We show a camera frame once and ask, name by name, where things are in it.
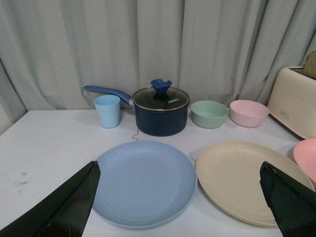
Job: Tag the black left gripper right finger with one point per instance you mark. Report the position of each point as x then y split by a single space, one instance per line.
293 204

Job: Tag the grey curtain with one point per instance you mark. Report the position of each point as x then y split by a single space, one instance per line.
219 50

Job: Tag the green bowl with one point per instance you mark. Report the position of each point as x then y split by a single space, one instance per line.
208 114

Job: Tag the bread slice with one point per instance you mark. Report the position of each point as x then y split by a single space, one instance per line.
310 64

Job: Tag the dark blue saucepan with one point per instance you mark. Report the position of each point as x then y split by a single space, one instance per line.
153 123

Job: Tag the glass pot lid blue knob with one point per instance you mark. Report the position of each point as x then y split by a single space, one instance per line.
161 96

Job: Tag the cream toaster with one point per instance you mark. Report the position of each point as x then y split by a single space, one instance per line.
293 101

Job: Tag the cream plate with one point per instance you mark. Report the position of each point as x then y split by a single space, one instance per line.
229 173

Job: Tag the blue plate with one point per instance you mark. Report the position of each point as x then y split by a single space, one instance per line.
144 184

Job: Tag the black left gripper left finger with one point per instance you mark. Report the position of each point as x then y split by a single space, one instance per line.
64 212

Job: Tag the light blue cup left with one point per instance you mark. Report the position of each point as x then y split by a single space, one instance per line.
108 110

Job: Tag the pink plate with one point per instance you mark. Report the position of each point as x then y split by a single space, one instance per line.
305 156

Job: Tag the pink bowl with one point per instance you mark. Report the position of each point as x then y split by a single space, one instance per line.
248 113

